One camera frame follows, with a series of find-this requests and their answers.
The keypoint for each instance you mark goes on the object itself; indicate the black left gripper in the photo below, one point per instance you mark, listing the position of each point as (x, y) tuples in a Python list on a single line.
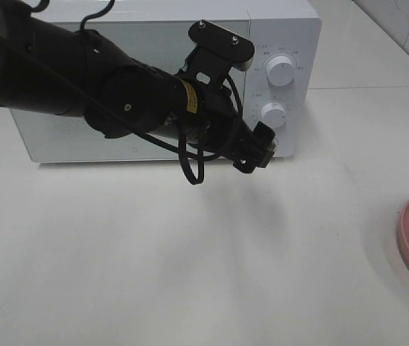
[(210, 119)]

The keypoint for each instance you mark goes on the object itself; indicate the white microwave knob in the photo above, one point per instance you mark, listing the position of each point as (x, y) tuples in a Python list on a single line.
[(280, 70), (273, 114)]

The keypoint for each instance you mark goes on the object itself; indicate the white microwave door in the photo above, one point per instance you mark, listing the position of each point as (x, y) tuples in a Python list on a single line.
[(57, 139)]

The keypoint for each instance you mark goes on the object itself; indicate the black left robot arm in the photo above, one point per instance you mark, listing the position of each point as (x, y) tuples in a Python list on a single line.
[(48, 69)]

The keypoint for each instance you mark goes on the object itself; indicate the white microwave oven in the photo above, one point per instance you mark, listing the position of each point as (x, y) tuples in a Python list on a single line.
[(274, 29)]

